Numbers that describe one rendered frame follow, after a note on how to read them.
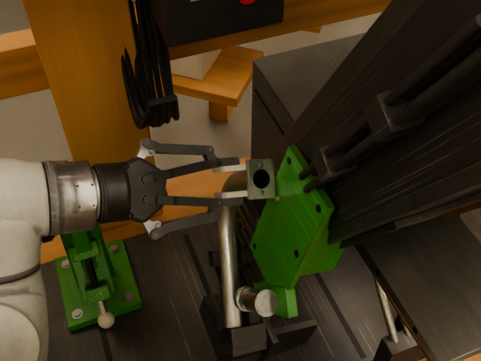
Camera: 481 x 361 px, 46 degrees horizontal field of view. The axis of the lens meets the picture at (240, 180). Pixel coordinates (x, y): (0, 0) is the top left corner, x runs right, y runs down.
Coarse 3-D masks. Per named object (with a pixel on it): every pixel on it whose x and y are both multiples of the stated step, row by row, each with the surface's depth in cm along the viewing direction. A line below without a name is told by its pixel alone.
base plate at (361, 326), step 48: (144, 240) 110; (192, 240) 110; (480, 240) 110; (48, 288) 103; (144, 288) 103; (192, 288) 103; (336, 288) 103; (96, 336) 97; (144, 336) 97; (192, 336) 97; (336, 336) 97; (384, 336) 97
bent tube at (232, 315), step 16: (256, 160) 77; (272, 160) 78; (240, 176) 81; (256, 176) 82; (272, 176) 78; (256, 192) 77; (272, 192) 78; (224, 208) 89; (224, 224) 90; (224, 240) 90; (224, 256) 89; (224, 272) 89; (224, 288) 89; (224, 304) 89; (224, 320) 89; (240, 320) 89
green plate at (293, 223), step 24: (288, 168) 75; (288, 192) 76; (312, 192) 70; (264, 216) 83; (288, 216) 76; (312, 216) 71; (264, 240) 83; (288, 240) 77; (312, 240) 72; (264, 264) 84; (288, 264) 78; (312, 264) 79; (288, 288) 79
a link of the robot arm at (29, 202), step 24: (0, 168) 62; (24, 168) 64; (0, 192) 61; (24, 192) 62; (48, 192) 64; (0, 216) 61; (24, 216) 62; (48, 216) 64; (0, 240) 61; (24, 240) 63; (0, 264) 62; (24, 264) 64
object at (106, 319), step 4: (104, 300) 94; (100, 304) 93; (104, 304) 93; (100, 308) 93; (104, 308) 93; (100, 312) 93; (104, 312) 93; (108, 312) 94; (100, 316) 93; (104, 316) 93; (108, 316) 93; (112, 316) 94; (100, 320) 93; (104, 320) 93; (108, 320) 93; (112, 320) 93; (100, 324) 93; (104, 324) 93; (108, 324) 93; (112, 324) 94; (104, 328) 93
